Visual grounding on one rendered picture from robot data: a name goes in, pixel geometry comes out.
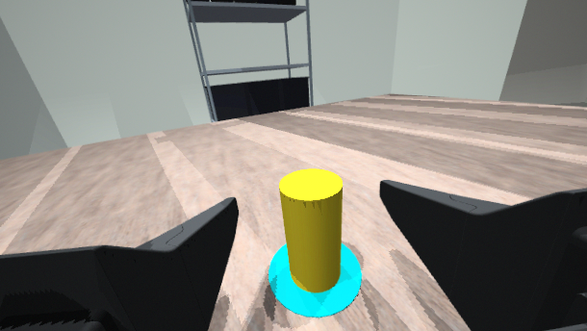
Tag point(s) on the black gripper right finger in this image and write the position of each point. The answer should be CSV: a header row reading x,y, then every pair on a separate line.
x,y
495,262

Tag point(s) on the cyan circle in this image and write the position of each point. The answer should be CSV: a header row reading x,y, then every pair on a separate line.
x,y
314,304

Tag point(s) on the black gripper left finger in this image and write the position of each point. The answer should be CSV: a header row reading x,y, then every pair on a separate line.
x,y
170,283

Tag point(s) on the yellow cylinder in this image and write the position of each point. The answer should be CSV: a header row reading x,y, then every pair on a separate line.
x,y
312,208

